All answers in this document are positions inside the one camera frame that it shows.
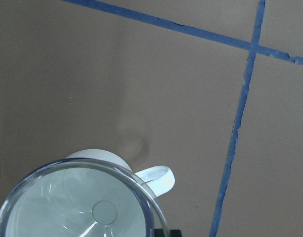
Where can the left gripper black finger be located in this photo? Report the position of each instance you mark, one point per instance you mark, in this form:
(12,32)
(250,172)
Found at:
(173,233)

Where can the clear plastic funnel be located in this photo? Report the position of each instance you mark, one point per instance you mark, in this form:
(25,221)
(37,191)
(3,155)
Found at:
(82,197)

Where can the white enamel mug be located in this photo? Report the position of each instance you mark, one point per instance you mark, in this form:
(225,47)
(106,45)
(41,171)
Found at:
(161,181)

